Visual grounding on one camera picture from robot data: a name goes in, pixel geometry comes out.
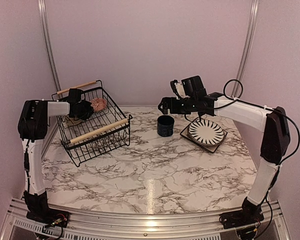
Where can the square floral plate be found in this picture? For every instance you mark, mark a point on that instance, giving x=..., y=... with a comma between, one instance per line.
x=207, y=149

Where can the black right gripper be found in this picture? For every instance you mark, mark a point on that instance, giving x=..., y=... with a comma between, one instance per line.
x=166, y=101

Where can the aluminium left corner post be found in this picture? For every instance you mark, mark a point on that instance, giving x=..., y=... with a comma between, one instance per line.
x=48, y=44

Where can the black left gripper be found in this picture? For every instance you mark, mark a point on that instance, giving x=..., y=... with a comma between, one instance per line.
x=89, y=112

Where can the blue white patterned bowl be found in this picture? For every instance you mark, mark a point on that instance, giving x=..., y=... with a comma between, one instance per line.
x=98, y=104

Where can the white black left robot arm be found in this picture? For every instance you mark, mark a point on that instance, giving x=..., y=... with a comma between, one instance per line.
x=32, y=128

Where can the beige ceramic bowl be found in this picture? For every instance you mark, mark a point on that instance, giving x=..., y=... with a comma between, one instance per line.
x=70, y=122

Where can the aluminium corner post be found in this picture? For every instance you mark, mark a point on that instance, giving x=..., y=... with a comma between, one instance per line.
x=251, y=28
x=48, y=44

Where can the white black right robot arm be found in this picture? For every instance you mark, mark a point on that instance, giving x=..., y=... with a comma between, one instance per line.
x=273, y=124

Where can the aluminium right corner post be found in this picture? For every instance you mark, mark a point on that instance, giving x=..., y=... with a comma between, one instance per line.
x=251, y=28

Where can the black wire dish rack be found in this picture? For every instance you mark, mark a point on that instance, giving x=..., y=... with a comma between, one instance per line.
x=103, y=132

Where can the dark blue mug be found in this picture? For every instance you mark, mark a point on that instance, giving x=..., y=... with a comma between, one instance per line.
x=165, y=125

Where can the white round plate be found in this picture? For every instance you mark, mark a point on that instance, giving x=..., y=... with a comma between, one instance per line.
x=206, y=131

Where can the aluminium front frame rail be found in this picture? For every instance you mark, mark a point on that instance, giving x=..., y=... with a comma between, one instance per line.
x=98, y=225

